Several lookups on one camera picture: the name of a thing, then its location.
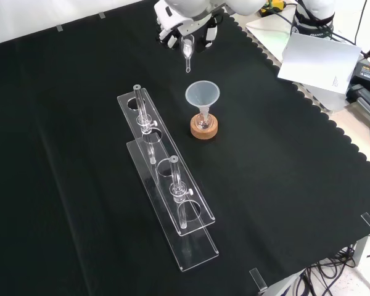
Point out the grey table leg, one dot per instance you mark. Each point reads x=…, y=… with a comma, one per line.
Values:
x=362, y=253

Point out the clear acrylic funnel stand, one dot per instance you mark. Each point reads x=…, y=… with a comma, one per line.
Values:
x=172, y=151

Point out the grey tape strip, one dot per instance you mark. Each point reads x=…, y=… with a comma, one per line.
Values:
x=101, y=15
x=59, y=28

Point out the clear round-bottom flask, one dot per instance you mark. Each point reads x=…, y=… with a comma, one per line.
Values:
x=202, y=124

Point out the translucent plastic funnel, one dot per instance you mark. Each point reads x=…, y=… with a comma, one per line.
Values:
x=202, y=92

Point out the yellow stop button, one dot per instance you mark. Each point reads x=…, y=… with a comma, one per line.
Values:
x=276, y=6

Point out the pale board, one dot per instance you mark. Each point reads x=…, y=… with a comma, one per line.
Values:
x=265, y=31

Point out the white paper sheet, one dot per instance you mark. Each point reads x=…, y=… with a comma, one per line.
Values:
x=317, y=61

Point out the black power adapter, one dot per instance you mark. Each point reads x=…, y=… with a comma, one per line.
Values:
x=368, y=74

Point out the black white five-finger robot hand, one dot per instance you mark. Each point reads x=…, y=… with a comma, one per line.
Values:
x=179, y=21

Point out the black bench cloth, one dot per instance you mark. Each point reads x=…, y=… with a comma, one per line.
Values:
x=265, y=185

